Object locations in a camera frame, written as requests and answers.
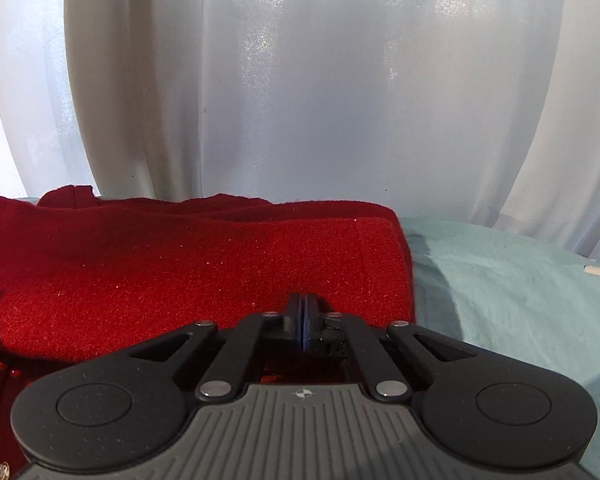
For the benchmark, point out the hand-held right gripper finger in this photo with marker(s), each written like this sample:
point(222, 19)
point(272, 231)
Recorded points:
point(309, 322)
point(297, 322)

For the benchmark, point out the red knit sweater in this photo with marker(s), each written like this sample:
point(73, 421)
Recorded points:
point(180, 270)

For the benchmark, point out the light blue mushroom-print bed sheet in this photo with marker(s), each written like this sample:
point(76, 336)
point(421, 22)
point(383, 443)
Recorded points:
point(505, 290)

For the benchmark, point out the white curtain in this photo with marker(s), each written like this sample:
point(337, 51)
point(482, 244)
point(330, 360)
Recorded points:
point(330, 85)

